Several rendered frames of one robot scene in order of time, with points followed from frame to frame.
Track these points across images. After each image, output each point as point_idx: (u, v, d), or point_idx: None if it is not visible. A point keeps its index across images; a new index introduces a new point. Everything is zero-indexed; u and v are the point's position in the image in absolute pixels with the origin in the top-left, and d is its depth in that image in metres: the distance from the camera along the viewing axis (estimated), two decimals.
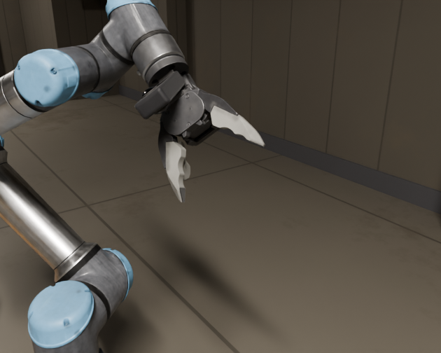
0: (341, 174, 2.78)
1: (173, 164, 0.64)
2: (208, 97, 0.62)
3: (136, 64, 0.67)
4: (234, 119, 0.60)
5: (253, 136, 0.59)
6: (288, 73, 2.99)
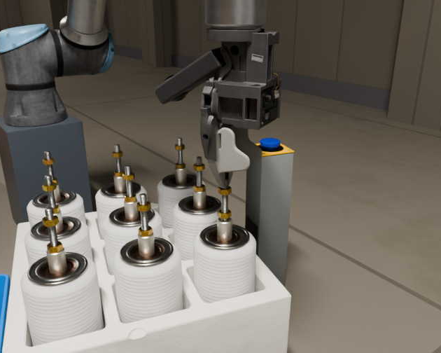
0: (306, 90, 3.02)
1: None
2: (202, 121, 0.55)
3: None
4: (208, 155, 0.58)
5: (215, 177, 0.60)
6: None
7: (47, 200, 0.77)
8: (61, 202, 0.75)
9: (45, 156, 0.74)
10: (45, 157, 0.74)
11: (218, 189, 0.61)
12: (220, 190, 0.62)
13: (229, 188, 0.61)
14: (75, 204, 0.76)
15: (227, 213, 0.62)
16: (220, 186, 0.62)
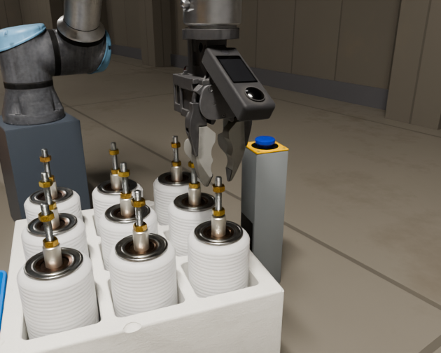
0: (304, 90, 3.03)
1: (206, 151, 0.58)
2: None
3: (203, 5, 0.51)
4: (241, 147, 0.61)
5: (235, 171, 0.62)
6: (257, 3, 3.24)
7: (44, 197, 0.77)
8: (58, 199, 0.76)
9: (42, 153, 0.75)
10: (42, 155, 0.74)
11: (223, 185, 0.63)
12: (224, 190, 0.62)
13: (213, 185, 0.62)
14: (72, 201, 0.77)
15: (212, 208, 0.64)
16: (224, 186, 0.62)
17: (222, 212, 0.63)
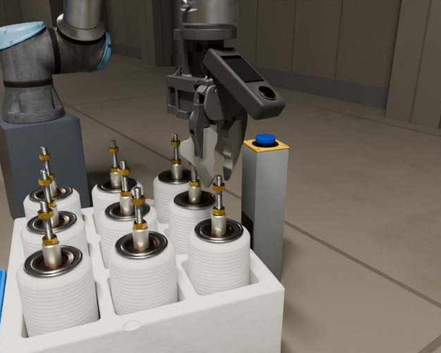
0: (304, 89, 3.02)
1: (209, 153, 0.57)
2: (243, 109, 0.60)
3: (206, 5, 0.51)
4: (239, 146, 0.61)
5: (233, 169, 0.62)
6: (257, 2, 3.24)
7: (43, 195, 0.77)
8: (57, 197, 0.76)
9: (42, 151, 0.75)
10: (42, 153, 0.74)
11: (218, 188, 0.61)
12: (213, 190, 0.62)
13: None
14: (72, 199, 0.76)
15: (224, 206, 0.64)
16: (213, 186, 0.62)
17: (213, 209, 0.64)
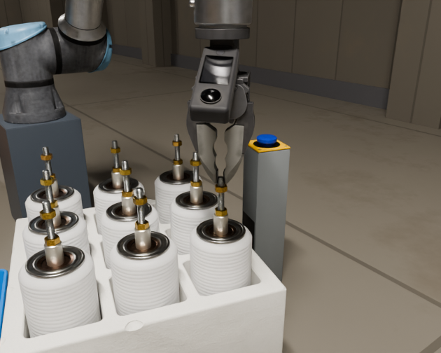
0: (305, 89, 3.02)
1: (206, 148, 0.59)
2: (249, 117, 0.57)
3: (198, 5, 0.53)
4: (237, 152, 0.59)
5: (229, 175, 0.61)
6: (258, 2, 3.24)
7: (45, 195, 0.77)
8: (59, 198, 0.76)
9: (43, 151, 0.75)
10: (43, 153, 0.74)
11: (227, 188, 0.62)
12: (222, 192, 0.62)
13: (217, 183, 0.63)
14: (73, 199, 0.77)
15: None
16: (222, 188, 0.61)
17: (218, 213, 0.63)
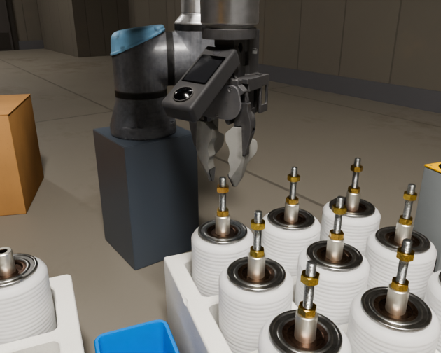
0: (354, 93, 2.90)
1: (203, 146, 0.60)
2: (246, 118, 0.55)
3: (200, 5, 0.54)
4: (238, 154, 0.58)
5: (234, 178, 0.60)
6: (302, 2, 3.11)
7: (215, 233, 0.65)
8: (236, 237, 0.63)
9: (222, 184, 0.62)
10: (226, 183, 0.62)
11: None
12: None
13: None
14: (250, 238, 0.64)
15: None
16: None
17: None
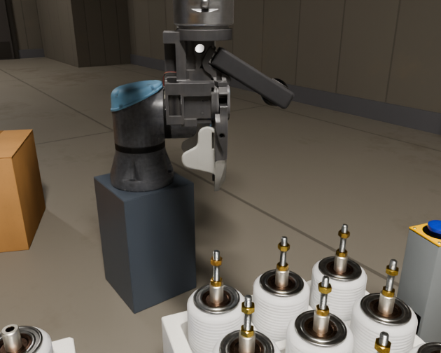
0: (351, 111, 2.94)
1: (225, 153, 0.57)
2: None
3: (226, 5, 0.50)
4: None
5: None
6: (299, 19, 3.15)
7: (208, 300, 0.68)
8: (229, 306, 0.67)
9: (213, 256, 0.66)
10: (216, 258, 0.65)
11: None
12: None
13: None
14: None
15: None
16: None
17: None
